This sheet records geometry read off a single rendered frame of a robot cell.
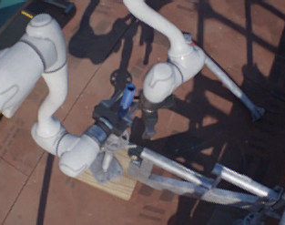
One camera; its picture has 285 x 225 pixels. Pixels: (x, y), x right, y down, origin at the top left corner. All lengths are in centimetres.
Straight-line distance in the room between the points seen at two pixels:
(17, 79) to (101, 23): 179
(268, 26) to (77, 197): 180
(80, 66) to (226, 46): 93
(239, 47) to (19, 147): 152
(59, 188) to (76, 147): 74
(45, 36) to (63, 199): 128
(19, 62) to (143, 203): 140
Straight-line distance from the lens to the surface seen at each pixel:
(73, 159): 182
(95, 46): 297
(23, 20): 268
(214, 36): 322
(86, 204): 253
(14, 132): 267
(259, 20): 350
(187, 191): 236
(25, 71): 136
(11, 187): 255
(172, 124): 279
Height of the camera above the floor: 239
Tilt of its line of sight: 59 degrees down
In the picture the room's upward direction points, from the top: 22 degrees clockwise
